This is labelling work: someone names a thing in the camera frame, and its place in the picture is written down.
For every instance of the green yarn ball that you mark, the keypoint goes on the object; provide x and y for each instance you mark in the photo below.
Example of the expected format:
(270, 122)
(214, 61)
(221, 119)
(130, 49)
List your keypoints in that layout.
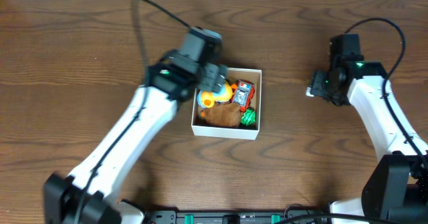
(249, 117)

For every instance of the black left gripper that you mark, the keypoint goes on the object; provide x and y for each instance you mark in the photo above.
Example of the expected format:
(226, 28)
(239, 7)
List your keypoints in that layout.
(212, 77)

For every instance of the brown plush toy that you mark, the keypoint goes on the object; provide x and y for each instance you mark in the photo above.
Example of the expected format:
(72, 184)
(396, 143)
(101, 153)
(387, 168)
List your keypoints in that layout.
(222, 115)

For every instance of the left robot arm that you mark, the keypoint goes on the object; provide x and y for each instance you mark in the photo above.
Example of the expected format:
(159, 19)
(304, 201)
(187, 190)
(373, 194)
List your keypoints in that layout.
(89, 193)

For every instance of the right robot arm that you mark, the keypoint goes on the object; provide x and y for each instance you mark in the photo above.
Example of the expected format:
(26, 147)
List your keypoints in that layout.
(397, 189)

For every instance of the red toy car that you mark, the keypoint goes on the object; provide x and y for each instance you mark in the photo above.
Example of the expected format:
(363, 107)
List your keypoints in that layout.
(243, 92)

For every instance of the yellow blue duck toy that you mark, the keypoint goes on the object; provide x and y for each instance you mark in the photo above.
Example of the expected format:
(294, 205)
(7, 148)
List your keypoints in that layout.
(208, 99)

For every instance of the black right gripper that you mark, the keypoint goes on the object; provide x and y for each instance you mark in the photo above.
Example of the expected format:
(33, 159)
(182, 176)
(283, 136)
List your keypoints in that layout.
(316, 88)

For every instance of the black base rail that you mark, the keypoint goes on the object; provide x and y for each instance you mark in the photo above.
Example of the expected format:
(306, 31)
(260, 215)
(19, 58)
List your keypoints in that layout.
(217, 217)

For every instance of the white cardboard box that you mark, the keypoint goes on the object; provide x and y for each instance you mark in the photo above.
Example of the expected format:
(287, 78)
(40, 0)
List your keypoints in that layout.
(247, 133)

